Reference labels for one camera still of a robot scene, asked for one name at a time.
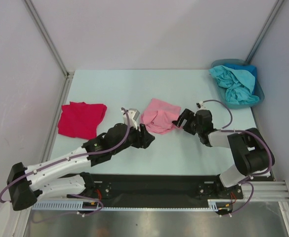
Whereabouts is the light blue t shirt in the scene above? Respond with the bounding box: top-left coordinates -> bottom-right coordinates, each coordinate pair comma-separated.
209,65 -> 260,107

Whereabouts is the teal plastic basket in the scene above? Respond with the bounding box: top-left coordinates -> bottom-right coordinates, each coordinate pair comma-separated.
209,59 -> 265,109

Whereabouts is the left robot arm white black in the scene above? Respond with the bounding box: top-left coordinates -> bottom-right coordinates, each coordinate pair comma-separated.
4,123 -> 155,211

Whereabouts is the left aluminium frame post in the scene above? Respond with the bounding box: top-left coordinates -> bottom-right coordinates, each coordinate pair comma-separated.
22,0 -> 70,78

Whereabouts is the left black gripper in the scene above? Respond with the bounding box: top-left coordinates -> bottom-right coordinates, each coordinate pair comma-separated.
111,121 -> 155,156

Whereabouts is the dark blue t shirt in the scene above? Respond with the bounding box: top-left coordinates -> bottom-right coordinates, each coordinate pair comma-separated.
224,63 -> 257,95

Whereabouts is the right aluminium frame post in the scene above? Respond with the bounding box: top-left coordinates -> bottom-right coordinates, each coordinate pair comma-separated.
246,0 -> 287,64

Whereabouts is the pink t shirt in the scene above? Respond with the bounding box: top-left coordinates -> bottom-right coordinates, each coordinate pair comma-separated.
140,98 -> 181,135

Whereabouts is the slotted cable duct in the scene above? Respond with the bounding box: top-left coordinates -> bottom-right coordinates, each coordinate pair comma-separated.
32,200 -> 231,212

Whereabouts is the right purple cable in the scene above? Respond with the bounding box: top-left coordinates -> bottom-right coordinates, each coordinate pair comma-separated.
203,99 -> 276,185

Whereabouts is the aluminium rail front right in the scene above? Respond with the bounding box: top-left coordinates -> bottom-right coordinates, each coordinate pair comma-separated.
210,181 -> 289,237

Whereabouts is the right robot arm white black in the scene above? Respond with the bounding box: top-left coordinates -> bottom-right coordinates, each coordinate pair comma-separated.
172,109 -> 275,198

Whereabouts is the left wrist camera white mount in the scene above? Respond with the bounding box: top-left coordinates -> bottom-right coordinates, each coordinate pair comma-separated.
121,108 -> 140,130

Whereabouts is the aluminium frame post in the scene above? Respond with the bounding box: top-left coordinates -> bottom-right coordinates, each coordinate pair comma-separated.
246,0 -> 287,64
22,0 -> 70,78

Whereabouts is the red folded t shirt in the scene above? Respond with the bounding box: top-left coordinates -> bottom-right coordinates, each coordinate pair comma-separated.
57,102 -> 107,140

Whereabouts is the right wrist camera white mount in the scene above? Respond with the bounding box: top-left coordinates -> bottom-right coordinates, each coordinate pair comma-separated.
196,101 -> 206,110

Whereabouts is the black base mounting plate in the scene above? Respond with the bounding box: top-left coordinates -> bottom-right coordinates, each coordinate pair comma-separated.
79,174 -> 244,207

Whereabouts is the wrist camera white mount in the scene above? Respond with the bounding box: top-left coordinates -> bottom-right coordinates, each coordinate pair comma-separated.
196,101 -> 206,110
121,108 -> 140,130

